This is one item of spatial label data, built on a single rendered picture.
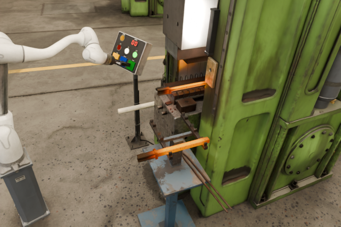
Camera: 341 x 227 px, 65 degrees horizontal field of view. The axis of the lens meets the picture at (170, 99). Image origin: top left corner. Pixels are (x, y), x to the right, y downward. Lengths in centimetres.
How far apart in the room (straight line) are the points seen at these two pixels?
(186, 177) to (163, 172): 14
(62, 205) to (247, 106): 173
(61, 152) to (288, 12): 239
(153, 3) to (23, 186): 530
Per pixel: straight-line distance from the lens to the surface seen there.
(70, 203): 257
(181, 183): 164
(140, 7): 674
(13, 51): 177
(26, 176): 218
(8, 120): 214
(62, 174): 279
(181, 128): 190
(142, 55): 221
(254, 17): 142
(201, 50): 182
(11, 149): 201
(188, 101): 188
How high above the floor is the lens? 204
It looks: 34 degrees down
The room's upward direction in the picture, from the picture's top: 3 degrees clockwise
